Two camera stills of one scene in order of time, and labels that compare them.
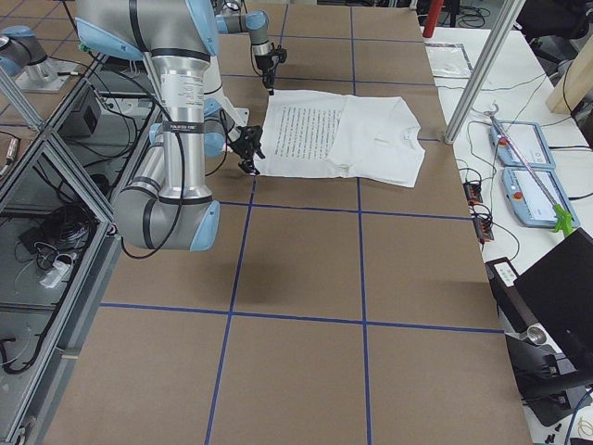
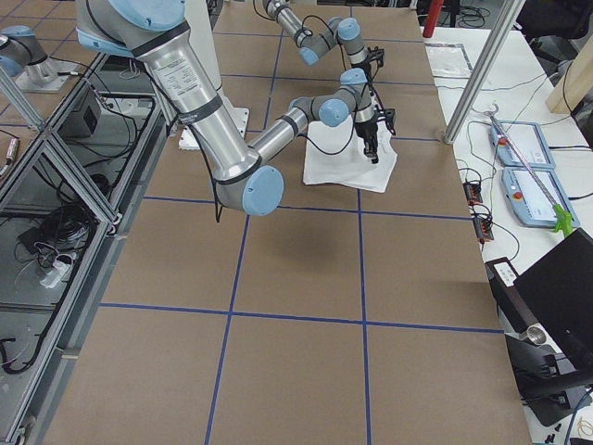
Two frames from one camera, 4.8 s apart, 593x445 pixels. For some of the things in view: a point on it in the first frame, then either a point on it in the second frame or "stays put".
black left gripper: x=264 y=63 -> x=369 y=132
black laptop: x=559 y=289 stays put
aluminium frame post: x=498 y=33 stays put
